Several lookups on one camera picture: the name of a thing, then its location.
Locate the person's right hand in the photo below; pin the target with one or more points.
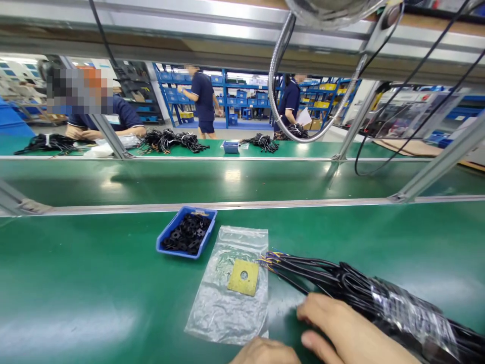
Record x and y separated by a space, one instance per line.
352 333

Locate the person's left hand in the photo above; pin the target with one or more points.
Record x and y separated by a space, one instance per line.
265 352

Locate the person's right index finger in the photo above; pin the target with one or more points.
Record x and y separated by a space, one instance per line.
322 307

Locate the person's right thumb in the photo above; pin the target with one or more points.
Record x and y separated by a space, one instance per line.
318 345

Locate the yellow square plate with hole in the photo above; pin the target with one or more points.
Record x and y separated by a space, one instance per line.
243 276

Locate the clear plastic bag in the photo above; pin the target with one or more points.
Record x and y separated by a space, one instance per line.
227 303

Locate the pile of black plastic parts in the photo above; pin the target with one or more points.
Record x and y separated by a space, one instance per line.
187 235

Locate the cardboard sheet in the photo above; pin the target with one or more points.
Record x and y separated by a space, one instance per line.
413 148

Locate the small blue plastic bin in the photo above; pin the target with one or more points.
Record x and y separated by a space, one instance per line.
230 146

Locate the white paper sheet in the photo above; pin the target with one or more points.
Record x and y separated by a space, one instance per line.
304 116

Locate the machine with clear cover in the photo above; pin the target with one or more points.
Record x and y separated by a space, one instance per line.
413 110

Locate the blue storage shelving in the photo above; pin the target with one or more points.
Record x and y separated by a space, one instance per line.
242 98

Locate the white plastic bags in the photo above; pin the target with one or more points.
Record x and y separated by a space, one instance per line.
102 148

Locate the round lamp head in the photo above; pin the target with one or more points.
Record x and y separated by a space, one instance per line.
333 13

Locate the blue crate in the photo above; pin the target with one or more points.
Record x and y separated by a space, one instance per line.
13 119

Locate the aluminium workstation frame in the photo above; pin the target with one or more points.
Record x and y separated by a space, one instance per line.
227 34

